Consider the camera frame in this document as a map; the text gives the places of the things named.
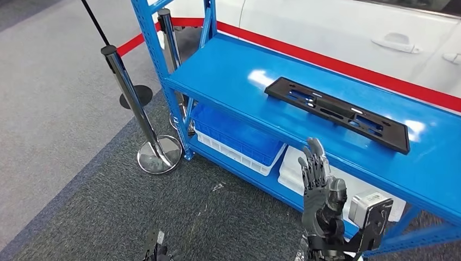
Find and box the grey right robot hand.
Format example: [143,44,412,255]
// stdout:
[297,136,348,240]

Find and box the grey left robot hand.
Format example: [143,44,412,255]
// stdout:
[149,245,183,261]

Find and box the black slotted plastic panel part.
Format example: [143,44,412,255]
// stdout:
[264,76,412,156]

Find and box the blue metal shelf rack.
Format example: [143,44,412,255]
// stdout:
[130,0,461,258]

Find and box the white plastic crate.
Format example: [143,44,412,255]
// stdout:
[194,129,287,177]

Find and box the blue plastic crate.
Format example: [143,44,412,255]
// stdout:
[190,103,287,168]

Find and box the red barrier belt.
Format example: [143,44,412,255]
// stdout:
[170,17,461,113]
[116,21,161,58]

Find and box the white car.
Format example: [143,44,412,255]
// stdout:
[164,0,461,100]

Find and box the black right camera bracket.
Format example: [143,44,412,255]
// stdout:
[345,200,394,261]

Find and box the thin black stanchion post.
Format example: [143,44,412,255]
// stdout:
[80,0,154,110]

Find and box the chrome stanchion post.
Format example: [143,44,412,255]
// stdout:
[101,45,183,176]
[157,8,197,138]

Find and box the white car door handle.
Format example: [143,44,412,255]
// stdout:
[371,32,424,55]
[442,52,461,66]

